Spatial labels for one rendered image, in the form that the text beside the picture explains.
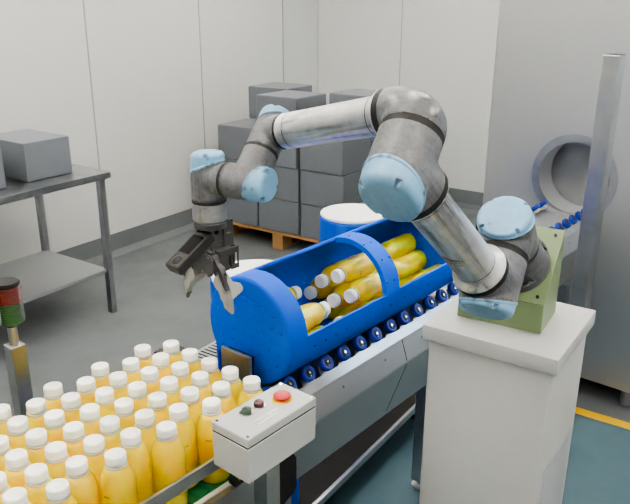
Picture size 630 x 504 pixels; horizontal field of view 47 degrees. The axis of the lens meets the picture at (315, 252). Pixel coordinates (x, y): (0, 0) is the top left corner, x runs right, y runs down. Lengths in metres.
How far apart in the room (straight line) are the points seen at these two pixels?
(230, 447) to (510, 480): 0.72
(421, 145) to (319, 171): 4.10
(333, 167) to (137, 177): 1.60
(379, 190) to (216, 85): 5.27
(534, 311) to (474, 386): 0.22
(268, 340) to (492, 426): 0.57
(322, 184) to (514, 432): 3.76
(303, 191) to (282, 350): 3.73
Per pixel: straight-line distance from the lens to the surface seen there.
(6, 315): 1.80
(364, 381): 2.06
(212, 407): 1.53
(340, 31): 7.48
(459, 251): 1.37
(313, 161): 5.31
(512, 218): 1.56
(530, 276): 1.69
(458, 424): 1.82
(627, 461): 3.49
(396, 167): 1.18
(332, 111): 1.40
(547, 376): 1.67
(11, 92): 5.12
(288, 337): 1.72
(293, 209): 5.51
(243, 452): 1.41
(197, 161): 1.53
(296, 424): 1.49
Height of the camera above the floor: 1.88
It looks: 19 degrees down
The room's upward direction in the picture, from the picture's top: straight up
